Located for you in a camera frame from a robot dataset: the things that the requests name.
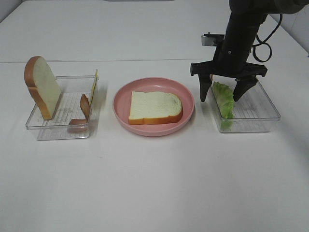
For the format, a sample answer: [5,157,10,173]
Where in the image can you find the left clear plastic tray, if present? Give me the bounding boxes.
[26,75,100,141]

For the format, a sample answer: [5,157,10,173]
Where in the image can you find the pink round plate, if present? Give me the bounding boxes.
[113,77,195,137]

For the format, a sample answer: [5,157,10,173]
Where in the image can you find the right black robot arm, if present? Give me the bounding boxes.
[190,0,309,102]

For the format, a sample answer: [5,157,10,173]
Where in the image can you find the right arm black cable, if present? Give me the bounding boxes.
[250,13,283,63]

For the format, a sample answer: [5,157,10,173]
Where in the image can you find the clear plastic tray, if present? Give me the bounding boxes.
[26,75,100,141]
[207,75,281,133]

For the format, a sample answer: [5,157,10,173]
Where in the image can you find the right clear plastic tray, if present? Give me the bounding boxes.
[207,75,281,133]

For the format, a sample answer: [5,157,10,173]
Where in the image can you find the yellow cheese slice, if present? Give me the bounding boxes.
[89,69,98,106]

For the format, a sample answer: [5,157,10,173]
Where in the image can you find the bread slice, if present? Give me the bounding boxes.
[128,91,183,125]
[24,56,61,120]

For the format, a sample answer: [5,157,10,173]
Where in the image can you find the green lettuce leaf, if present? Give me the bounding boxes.
[212,82,235,132]

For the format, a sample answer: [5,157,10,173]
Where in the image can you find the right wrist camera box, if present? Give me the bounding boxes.
[201,32,225,46]

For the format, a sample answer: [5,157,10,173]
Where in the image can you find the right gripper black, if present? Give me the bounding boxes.
[190,41,267,102]

